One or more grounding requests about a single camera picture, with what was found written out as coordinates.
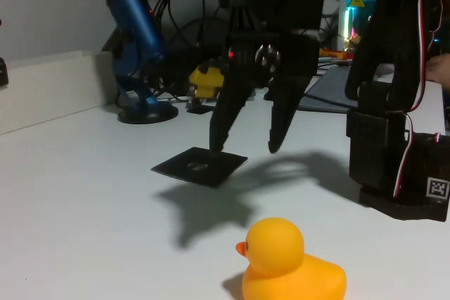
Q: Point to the person's resting hand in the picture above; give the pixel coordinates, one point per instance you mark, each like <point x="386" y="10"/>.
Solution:
<point x="441" y="70"/>

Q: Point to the yellow rubber duck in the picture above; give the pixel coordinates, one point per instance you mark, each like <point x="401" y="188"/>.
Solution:
<point x="281" y="261"/>

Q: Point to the blue desk microphone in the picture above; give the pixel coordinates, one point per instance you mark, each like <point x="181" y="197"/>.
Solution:
<point x="137" y="22"/>

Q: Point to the black square board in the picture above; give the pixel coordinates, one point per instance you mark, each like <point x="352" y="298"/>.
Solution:
<point x="225" y="170"/>

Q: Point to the grey desk mat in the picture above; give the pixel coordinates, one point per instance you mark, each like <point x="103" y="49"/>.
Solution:
<point x="327" y="85"/>

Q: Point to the white low ledge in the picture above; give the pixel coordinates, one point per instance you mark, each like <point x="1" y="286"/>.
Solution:
<point x="52" y="85"/>

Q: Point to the yellow red hand tool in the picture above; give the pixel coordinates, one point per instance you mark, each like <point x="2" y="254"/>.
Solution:
<point x="334" y="55"/>

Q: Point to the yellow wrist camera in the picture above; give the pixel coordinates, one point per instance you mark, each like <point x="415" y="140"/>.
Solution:
<point x="205" y="80"/>

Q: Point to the black tripod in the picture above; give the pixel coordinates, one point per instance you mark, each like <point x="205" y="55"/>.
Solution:
<point x="240" y="19"/>

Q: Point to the lit box with warning sticker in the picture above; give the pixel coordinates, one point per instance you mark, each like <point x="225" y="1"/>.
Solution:
<point x="355" y="1"/>

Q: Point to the white fiducial marker sticker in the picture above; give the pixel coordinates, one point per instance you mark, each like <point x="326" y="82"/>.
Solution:
<point x="437" y="187"/>

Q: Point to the small black device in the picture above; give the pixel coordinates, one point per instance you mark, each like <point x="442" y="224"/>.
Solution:
<point x="3" y="71"/>

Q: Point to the small black flat stand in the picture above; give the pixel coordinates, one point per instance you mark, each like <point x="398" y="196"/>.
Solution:
<point x="200" y="109"/>

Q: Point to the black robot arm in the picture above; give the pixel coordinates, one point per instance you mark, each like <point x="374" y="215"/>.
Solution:
<point x="386" y="68"/>

